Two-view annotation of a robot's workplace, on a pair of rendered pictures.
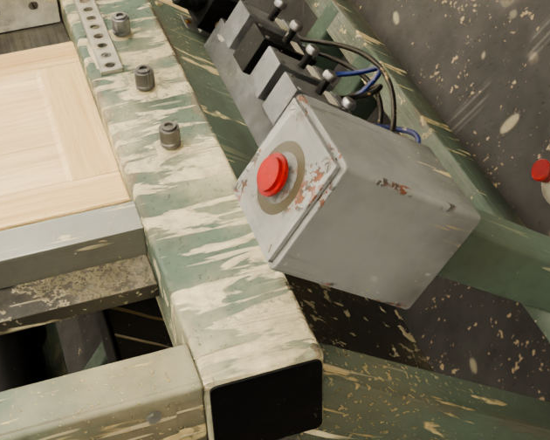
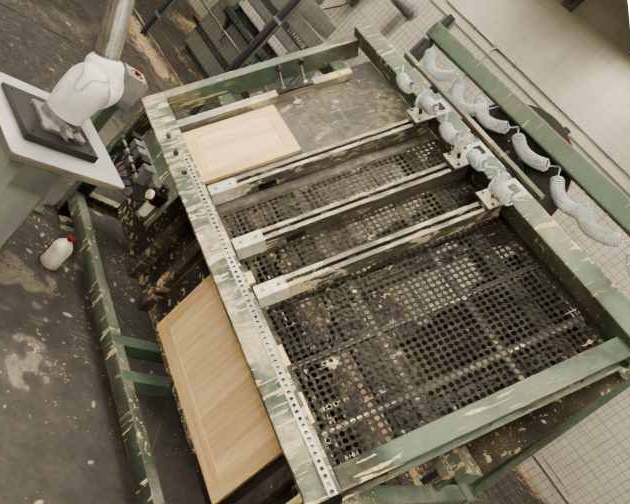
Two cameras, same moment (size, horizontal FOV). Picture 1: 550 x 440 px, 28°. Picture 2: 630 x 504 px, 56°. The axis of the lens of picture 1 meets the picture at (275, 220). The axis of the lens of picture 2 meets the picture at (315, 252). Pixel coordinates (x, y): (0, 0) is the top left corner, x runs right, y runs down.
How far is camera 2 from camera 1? 3.54 m
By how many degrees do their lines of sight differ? 87
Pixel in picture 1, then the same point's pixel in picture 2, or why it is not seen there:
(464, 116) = (82, 335)
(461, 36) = (68, 359)
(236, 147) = (154, 146)
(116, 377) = (178, 91)
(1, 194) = (212, 133)
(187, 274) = (165, 109)
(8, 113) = (216, 155)
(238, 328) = (155, 100)
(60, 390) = (188, 88)
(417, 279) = not seen: hidden behind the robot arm
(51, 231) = (196, 118)
